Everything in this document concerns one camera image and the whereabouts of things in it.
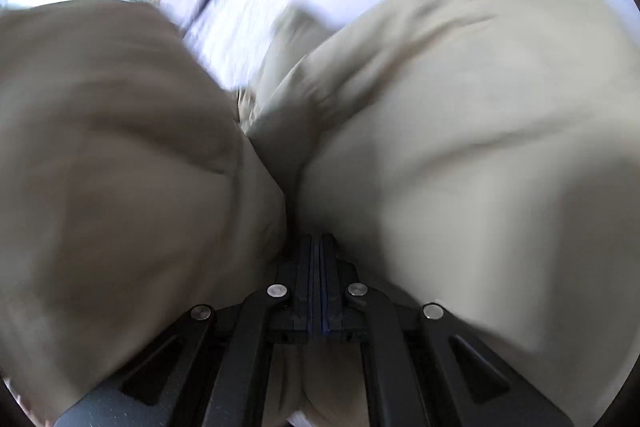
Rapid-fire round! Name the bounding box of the beige puffer jacket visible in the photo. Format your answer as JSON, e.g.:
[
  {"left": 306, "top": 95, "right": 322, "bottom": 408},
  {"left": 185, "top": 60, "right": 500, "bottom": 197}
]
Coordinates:
[{"left": 1, "top": 0, "right": 639, "bottom": 426}]

